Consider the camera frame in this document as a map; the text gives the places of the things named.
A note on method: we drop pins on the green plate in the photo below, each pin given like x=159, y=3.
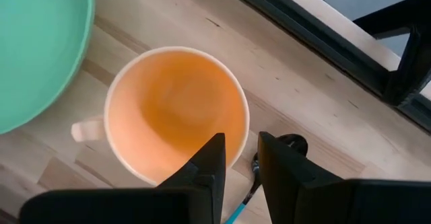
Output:
x=33, y=49

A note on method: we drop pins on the orange mug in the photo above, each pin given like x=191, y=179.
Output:
x=175, y=109

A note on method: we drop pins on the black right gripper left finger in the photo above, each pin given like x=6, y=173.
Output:
x=202, y=183

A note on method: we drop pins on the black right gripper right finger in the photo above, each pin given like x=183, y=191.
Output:
x=303, y=197

